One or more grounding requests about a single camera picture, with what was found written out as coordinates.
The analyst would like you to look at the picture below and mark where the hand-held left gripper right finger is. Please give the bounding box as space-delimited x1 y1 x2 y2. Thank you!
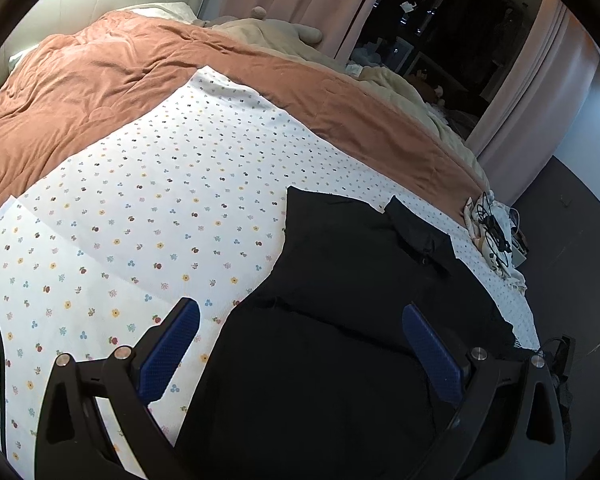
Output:
401 302 568 480

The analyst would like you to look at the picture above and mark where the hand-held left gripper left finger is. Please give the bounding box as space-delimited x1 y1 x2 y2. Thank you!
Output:
35 297 203 480

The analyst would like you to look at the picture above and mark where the black garment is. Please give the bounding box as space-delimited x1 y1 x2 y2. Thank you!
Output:
172 185 541 480

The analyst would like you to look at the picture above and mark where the white floral bed sheet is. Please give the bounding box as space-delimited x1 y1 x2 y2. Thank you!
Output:
0 65 541 480

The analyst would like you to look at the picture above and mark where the beige blanket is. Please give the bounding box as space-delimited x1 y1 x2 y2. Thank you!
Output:
190 15 491 186

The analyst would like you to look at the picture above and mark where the orange-brown blanket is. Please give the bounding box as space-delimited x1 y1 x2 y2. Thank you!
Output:
0 10 491 231

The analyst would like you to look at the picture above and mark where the white pillow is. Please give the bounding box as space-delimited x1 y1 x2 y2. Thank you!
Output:
130 1 201 23

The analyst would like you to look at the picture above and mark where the beige plush toy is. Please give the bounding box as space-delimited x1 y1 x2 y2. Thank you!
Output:
247 5 326 46

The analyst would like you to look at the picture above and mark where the black cable tangle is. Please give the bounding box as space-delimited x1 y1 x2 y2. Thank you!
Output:
472 192 513 266

